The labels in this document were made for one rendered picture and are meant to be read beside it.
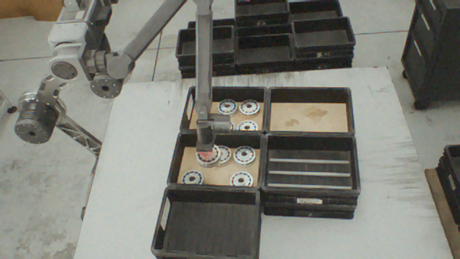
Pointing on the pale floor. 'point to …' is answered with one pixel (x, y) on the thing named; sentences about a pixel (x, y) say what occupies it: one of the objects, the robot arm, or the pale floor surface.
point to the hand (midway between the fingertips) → (207, 152)
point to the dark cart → (433, 52)
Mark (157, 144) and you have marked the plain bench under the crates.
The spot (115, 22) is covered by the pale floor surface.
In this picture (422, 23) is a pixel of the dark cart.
